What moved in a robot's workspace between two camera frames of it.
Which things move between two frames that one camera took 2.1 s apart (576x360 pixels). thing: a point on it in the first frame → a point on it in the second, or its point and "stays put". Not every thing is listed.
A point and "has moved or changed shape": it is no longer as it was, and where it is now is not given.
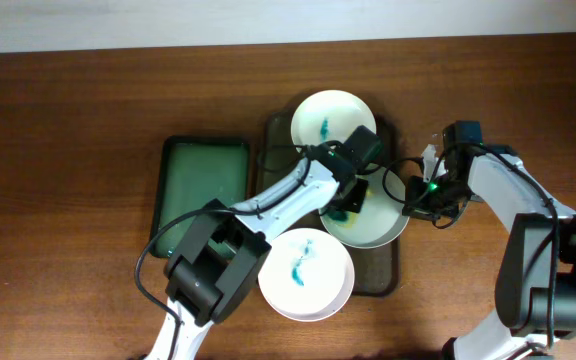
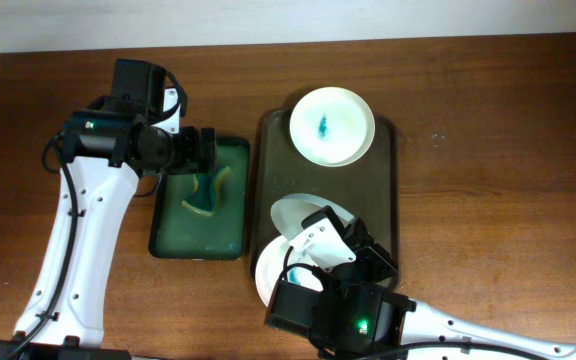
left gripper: (355, 208) → (194, 159)
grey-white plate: (383, 217) has moved or changed shape
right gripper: (422, 208) → (361, 243)
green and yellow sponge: (341, 217) has moved or changed shape
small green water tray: (195, 171) stays put
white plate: (330, 115) stays put
